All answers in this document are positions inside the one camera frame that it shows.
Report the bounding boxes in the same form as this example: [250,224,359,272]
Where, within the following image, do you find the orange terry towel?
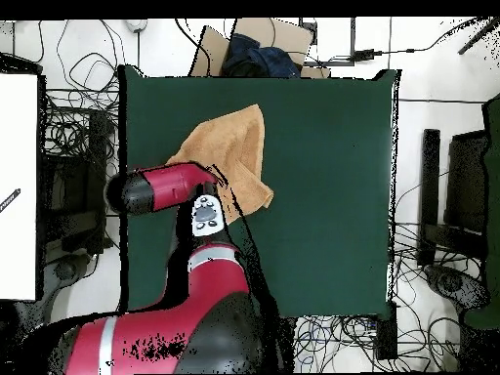
[165,103,275,226]

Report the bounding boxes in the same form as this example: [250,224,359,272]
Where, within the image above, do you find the dark green table cloth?
[118,64,401,320]

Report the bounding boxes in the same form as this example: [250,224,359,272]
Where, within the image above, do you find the blue jeans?
[221,32,303,78]

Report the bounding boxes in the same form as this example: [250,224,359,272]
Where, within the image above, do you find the brown cardboard box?
[187,17,332,79]

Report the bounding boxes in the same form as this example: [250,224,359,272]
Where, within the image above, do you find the black equipment rack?
[40,109,110,255]

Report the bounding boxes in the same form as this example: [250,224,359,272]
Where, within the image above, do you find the black box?
[374,302,398,361]

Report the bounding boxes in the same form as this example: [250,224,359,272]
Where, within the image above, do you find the black power adapter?
[353,48,385,63]

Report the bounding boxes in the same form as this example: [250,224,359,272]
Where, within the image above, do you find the black stand base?
[42,252,95,310]
[423,263,491,313]

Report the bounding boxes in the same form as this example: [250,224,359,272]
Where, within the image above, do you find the white round device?
[124,18,150,33]

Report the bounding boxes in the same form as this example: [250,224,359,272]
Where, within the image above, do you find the small dark strip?
[0,187,21,214]

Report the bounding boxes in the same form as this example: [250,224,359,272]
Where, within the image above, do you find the white panel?
[0,72,39,302]

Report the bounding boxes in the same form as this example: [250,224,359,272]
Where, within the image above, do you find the spare dark green cloth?
[462,92,500,330]

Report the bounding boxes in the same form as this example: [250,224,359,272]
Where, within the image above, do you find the black tripod leg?
[456,17,500,56]

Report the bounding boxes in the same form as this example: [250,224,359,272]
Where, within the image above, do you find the tangled black cables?
[292,171,487,372]
[37,19,126,157]

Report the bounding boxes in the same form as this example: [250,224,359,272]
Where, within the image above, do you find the black upright post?
[416,128,442,268]

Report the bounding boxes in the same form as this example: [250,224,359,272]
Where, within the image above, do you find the thin black metal frame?
[298,17,357,67]

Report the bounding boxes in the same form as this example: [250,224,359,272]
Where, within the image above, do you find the thin black adapter cable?
[382,18,478,55]

